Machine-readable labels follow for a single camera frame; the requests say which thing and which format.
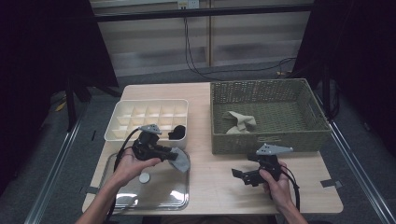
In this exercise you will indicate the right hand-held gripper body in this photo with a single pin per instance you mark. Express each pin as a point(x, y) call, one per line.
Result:
point(271, 165)

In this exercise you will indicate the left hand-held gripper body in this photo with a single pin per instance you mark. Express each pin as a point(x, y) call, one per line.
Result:
point(148, 149)

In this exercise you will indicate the grey sock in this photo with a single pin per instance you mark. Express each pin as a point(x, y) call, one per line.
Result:
point(182, 161)

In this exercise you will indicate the black sock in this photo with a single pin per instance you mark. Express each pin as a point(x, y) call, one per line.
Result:
point(178, 132)

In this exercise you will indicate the clear plastic lid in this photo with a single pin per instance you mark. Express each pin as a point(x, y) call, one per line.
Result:
point(168, 186)

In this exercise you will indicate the cream sock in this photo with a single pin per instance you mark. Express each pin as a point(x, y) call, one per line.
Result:
point(235, 131)
point(241, 119)

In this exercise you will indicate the cream divided storage box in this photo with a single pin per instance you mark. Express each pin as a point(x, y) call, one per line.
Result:
point(124, 109)

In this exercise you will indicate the green woven basket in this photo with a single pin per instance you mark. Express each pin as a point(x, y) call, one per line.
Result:
point(311, 137)

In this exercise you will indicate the person's left hand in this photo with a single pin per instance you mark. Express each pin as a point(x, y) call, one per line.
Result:
point(130, 169)

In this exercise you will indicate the person's right hand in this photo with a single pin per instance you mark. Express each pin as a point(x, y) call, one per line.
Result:
point(280, 193)

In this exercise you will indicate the grey tape piece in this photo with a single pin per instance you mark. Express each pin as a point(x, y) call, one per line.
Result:
point(330, 183)
point(90, 190)

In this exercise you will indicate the black metal stand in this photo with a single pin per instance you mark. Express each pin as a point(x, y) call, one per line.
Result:
point(326, 93)
point(71, 105)

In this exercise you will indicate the black curtain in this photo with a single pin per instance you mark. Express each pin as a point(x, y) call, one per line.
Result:
point(367, 62)
point(31, 62)

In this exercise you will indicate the black horizontal bar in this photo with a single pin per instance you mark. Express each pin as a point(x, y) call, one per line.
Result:
point(202, 12)

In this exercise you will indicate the white power outlet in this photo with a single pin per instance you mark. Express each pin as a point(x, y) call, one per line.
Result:
point(188, 3)

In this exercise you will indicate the metal floor rail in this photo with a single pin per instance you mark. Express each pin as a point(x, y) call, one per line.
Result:
point(358, 174)
point(53, 180)

